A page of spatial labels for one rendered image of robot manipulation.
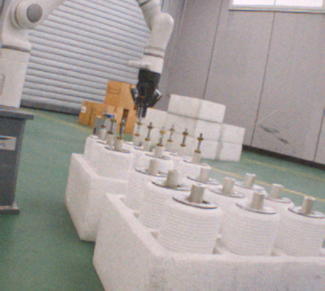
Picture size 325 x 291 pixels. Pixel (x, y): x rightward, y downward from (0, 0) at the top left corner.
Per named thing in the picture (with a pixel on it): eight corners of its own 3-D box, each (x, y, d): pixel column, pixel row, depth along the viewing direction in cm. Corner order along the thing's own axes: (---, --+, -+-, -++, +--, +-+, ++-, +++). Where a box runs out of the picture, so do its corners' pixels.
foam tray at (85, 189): (80, 240, 113) (90, 177, 112) (63, 202, 149) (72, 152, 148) (210, 252, 126) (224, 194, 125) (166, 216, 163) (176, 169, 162)
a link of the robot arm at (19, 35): (8, -4, 118) (-6, 52, 119) (23, -7, 112) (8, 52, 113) (32, 3, 125) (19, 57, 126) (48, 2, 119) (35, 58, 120)
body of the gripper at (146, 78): (167, 73, 147) (161, 101, 147) (147, 70, 152) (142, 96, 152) (153, 68, 141) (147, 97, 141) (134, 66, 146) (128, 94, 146)
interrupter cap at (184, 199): (181, 207, 65) (182, 203, 65) (165, 195, 73) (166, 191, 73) (225, 212, 68) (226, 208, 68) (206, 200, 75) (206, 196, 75)
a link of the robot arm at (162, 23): (168, 58, 142) (159, 59, 150) (177, 14, 141) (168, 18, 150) (148, 53, 140) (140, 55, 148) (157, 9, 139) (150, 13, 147)
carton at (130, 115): (139, 135, 551) (144, 112, 550) (124, 134, 534) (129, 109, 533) (123, 131, 572) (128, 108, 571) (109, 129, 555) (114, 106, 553)
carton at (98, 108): (118, 133, 527) (123, 108, 526) (102, 130, 511) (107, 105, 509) (104, 129, 549) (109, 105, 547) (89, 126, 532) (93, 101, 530)
